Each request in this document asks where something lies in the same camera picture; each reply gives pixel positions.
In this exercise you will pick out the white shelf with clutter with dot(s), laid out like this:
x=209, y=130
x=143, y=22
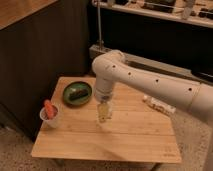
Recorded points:
x=194, y=12

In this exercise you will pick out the dark eraser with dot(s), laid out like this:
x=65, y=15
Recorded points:
x=78, y=94

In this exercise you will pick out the metal vertical pole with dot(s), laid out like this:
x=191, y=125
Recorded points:
x=99, y=25

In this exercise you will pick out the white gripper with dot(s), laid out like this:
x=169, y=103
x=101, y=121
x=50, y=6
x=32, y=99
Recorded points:
x=104, y=109

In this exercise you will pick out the white plastic bottle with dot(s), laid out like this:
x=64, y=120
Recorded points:
x=159, y=105

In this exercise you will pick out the orange carrot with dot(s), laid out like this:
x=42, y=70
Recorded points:
x=49, y=109

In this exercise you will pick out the white plastic cup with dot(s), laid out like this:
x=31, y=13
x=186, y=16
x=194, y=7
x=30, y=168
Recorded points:
x=54, y=122

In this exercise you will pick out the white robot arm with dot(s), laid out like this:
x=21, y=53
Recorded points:
x=193, y=97

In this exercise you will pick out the green bowl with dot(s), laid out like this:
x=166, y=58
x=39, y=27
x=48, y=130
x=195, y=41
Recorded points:
x=75, y=86

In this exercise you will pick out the wooden folding table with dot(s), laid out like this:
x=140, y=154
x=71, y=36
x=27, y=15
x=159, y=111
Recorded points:
x=135, y=132

